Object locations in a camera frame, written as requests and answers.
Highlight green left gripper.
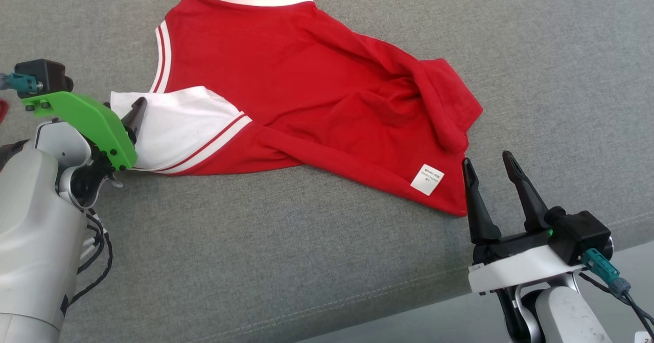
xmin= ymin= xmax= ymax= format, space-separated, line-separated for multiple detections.
xmin=21 ymin=92 xmax=148 ymax=172

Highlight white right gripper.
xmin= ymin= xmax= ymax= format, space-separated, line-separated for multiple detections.
xmin=462 ymin=151 xmax=584 ymax=295

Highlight red jersey with white sleeves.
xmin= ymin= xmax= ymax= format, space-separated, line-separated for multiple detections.
xmin=110 ymin=0 xmax=484 ymax=217

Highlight right camera cable teal connector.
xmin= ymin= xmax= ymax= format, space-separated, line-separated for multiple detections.
xmin=577 ymin=247 xmax=654 ymax=341

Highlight camera cable teal connector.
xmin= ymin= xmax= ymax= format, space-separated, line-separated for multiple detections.
xmin=0 ymin=72 xmax=44 ymax=95
xmin=577 ymin=247 xmax=654 ymax=341

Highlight left camera cable teal connector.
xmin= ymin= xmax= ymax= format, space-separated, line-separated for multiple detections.
xmin=0 ymin=72 xmax=44 ymax=95

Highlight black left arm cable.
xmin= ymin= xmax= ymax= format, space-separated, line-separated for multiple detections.
xmin=65 ymin=208 xmax=114 ymax=310

